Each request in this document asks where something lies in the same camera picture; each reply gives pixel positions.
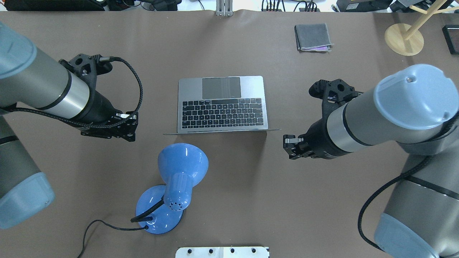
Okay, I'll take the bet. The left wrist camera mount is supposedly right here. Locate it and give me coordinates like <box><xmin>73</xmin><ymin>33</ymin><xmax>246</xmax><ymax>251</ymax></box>
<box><xmin>58</xmin><ymin>54</ymin><xmax>113</xmax><ymax>88</ymax></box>

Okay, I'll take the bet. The blue desk lamp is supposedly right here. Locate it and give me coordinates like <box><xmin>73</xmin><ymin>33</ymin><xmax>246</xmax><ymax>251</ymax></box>
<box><xmin>131</xmin><ymin>143</ymin><xmax>209</xmax><ymax>234</ymax></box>

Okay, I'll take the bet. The aluminium frame post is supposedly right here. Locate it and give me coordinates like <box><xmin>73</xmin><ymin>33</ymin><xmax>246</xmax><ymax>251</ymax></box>
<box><xmin>215</xmin><ymin>0</ymin><xmax>234</xmax><ymax>17</ymax></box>

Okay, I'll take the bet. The wooden cup stand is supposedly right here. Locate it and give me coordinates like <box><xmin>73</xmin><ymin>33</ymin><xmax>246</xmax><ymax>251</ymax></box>
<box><xmin>384</xmin><ymin>0</ymin><xmax>459</xmax><ymax>57</ymax></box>

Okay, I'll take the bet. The braided black cable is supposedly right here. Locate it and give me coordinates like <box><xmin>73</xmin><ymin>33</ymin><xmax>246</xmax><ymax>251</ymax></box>
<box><xmin>358</xmin><ymin>155</ymin><xmax>434</xmax><ymax>251</ymax></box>
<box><xmin>0</xmin><ymin>57</ymin><xmax>143</xmax><ymax>129</ymax></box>

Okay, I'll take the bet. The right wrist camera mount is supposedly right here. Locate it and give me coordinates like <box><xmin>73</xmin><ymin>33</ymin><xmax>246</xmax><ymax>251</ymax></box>
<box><xmin>308</xmin><ymin>80</ymin><xmax>363</xmax><ymax>119</ymax></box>

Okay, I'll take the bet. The right braided black cable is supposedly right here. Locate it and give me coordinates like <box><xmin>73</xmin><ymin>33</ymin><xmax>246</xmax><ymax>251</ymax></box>
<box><xmin>358</xmin><ymin>155</ymin><xmax>434</xmax><ymax>251</ymax></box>

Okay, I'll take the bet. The black tray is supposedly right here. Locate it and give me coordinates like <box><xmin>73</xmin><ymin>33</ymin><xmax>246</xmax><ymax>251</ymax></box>
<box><xmin>442</xmin><ymin>25</ymin><xmax>459</xmax><ymax>54</ymax></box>

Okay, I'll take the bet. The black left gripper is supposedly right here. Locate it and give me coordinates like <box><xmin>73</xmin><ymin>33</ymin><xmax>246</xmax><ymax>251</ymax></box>
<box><xmin>80</xmin><ymin>111</ymin><xmax>139</xmax><ymax>142</ymax></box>

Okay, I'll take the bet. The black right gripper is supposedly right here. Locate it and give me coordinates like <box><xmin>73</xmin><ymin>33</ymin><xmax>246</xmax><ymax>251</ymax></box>
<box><xmin>283</xmin><ymin>120</ymin><xmax>350</xmax><ymax>160</ymax></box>

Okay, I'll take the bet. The black lamp power cable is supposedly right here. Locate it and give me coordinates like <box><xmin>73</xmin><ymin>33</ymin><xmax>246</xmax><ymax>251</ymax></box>
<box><xmin>77</xmin><ymin>220</ymin><xmax>149</xmax><ymax>258</ymax></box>

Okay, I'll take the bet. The grey laptop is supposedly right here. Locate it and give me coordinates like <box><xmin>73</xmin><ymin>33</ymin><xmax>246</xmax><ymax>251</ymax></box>
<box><xmin>177</xmin><ymin>76</ymin><xmax>272</xmax><ymax>134</ymax></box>

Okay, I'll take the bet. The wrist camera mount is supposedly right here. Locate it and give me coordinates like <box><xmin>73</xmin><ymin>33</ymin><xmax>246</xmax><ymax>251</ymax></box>
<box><xmin>58</xmin><ymin>54</ymin><xmax>113</xmax><ymax>88</ymax></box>
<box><xmin>308</xmin><ymin>80</ymin><xmax>363</xmax><ymax>119</ymax></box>

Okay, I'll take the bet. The left braided black cable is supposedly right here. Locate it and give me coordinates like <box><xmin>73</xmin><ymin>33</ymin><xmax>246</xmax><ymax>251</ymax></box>
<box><xmin>0</xmin><ymin>57</ymin><xmax>143</xmax><ymax>129</ymax></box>

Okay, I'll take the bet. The folded grey cloth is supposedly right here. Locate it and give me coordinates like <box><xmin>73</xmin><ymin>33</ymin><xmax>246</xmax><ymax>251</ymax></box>
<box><xmin>294</xmin><ymin>23</ymin><xmax>333</xmax><ymax>52</ymax></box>

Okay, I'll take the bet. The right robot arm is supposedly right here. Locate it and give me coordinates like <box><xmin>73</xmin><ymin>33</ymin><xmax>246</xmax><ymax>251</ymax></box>
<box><xmin>283</xmin><ymin>64</ymin><xmax>459</xmax><ymax>258</ymax></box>

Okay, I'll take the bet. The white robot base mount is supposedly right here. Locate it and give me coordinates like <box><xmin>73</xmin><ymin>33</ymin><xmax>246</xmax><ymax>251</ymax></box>
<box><xmin>175</xmin><ymin>246</ymin><xmax>270</xmax><ymax>258</ymax></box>

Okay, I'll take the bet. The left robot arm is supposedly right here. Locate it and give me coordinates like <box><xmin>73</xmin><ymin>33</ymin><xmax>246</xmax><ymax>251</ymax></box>
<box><xmin>0</xmin><ymin>24</ymin><xmax>143</xmax><ymax>230</ymax></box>

